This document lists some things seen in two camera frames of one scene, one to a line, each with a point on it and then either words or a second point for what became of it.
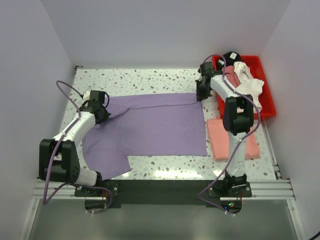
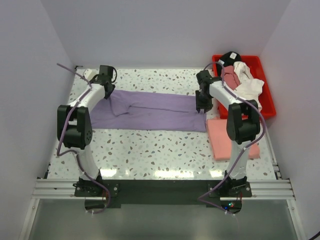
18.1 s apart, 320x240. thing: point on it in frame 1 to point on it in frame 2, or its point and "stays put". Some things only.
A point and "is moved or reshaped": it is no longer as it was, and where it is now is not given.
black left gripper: [106, 114] to [108, 96]
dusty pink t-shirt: [230, 73] stays put
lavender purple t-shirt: [144, 125] is moved or reshaped
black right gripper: [200, 95] to [200, 105]
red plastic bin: [253, 63] stays put
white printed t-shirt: [249, 86] stays put
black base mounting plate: [207, 192] stays put
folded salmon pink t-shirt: [219, 138] stays put
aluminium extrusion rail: [261, 189] stays put
